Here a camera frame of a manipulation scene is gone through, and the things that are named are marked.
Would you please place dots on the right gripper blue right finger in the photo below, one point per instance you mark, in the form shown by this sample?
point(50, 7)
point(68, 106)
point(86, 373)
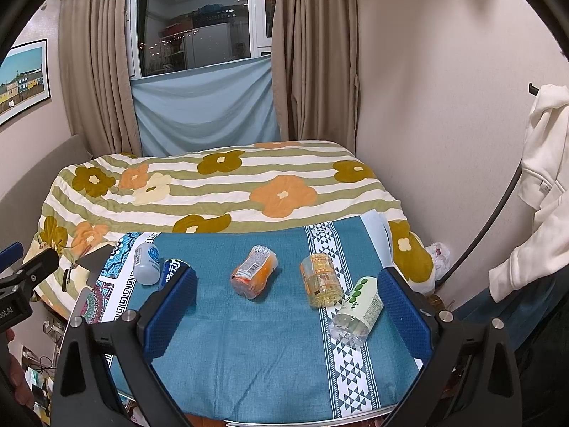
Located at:
point(400, 304)

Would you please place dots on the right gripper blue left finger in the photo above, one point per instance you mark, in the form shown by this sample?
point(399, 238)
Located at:
point(163, 311)

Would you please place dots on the blue label plastic cup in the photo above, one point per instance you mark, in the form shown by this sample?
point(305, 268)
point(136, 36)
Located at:
point(170, 267)

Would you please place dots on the green label clear cup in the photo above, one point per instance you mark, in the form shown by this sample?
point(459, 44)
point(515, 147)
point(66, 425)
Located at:
point(358, 315)

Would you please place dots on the white frosted plastic cup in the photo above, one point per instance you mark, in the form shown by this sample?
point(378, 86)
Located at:
point(146, 266)

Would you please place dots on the yellow orange label cup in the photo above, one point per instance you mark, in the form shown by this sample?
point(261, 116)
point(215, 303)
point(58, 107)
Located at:
point(320, 280)

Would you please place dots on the orange label clear cup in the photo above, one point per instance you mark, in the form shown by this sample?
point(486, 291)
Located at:
point(251, 276)

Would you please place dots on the person left hand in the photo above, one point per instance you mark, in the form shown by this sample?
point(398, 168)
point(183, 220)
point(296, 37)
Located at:
point(23, 393)

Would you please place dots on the white plastic bag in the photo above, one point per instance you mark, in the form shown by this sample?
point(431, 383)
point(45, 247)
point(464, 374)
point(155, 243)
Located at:
point(440, 255)

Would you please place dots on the grey laptop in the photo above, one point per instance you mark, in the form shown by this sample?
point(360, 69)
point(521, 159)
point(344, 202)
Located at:
point(93, 263)

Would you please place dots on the teal patterned tablecloth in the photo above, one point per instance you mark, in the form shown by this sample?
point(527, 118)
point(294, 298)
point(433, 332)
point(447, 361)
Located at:
point(271, 359)

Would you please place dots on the floral striped bed quilt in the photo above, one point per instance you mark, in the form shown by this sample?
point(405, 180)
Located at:
point(260, 187)

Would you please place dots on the white hanging hoodie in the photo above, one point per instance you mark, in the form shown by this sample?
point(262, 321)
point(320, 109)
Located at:
point(543, 187)

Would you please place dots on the light blue window cloth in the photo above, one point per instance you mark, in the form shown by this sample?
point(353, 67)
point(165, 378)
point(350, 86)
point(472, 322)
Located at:
point(203, 108)

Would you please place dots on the left beige curtain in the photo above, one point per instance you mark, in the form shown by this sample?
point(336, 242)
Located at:
point(95, 77)

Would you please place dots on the beige curtain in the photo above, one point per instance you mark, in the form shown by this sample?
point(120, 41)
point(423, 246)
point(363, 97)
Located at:
point(95, 77)
point(315, 61)

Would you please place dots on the right beige curtain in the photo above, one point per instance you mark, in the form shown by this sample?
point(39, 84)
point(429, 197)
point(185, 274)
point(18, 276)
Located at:
point(315, 61)

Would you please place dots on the window with reflection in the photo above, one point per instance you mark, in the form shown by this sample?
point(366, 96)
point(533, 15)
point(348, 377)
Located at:
point(173, 35)

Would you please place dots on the framed wall picture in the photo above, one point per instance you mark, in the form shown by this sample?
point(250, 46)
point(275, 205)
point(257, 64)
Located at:
point(24, 79)

